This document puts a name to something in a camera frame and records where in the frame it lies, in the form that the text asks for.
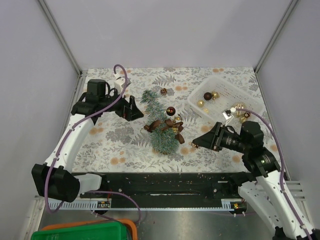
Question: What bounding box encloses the dark brown bauble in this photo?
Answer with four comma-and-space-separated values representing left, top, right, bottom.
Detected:
203, 92, 213, 101

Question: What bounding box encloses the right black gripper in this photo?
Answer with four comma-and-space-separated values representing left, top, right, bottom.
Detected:
192, 121, 249, 154

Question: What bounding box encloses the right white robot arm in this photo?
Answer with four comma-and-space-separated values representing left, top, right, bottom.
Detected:
192, 121, 320, 240

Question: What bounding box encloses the large gold striped bauble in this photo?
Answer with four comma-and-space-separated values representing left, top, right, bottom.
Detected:
232, 102, 246, 118

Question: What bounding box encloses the floral patterned mat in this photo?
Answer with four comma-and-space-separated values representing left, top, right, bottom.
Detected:
61, 66, 286, 173

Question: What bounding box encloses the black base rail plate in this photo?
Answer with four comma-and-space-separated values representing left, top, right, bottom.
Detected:
80, 172, 254, 210

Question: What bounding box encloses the white slotted cable duct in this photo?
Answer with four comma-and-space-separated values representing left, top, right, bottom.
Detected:
59, 199, 112, 211

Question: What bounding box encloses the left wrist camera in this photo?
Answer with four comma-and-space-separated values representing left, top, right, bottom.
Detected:
114, 73, 131, 95

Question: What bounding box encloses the small gold bauble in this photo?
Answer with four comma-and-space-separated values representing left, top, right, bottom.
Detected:
197, 100, 205, 108

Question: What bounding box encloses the white plastic basket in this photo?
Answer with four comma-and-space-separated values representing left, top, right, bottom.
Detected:
187, 76, 265, 123

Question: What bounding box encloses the medium gold bauble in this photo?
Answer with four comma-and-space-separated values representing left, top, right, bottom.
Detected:
211, 91, 220, 100

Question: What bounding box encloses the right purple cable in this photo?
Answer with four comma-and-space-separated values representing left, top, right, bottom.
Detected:
234, 107, 313, 236

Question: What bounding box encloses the small frosted christmas tree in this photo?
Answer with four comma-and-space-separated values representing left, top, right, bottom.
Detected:
141, 90, 180, 155

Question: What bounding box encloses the green plastic bin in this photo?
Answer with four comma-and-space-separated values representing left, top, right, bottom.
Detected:
30, 222, 138, 240

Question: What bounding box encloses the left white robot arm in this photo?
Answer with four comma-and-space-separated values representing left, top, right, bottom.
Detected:
31, 79, 144, 203

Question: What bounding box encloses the dark red glossy bauble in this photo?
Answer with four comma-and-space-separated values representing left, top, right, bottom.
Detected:
166, 106, 176, 116

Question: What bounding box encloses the brown ribbon gold berry garland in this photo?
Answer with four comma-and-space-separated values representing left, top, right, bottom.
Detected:
143, 116, 185, 144

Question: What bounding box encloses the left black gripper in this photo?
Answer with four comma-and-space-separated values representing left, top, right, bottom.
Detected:
100, 87, 144, 121

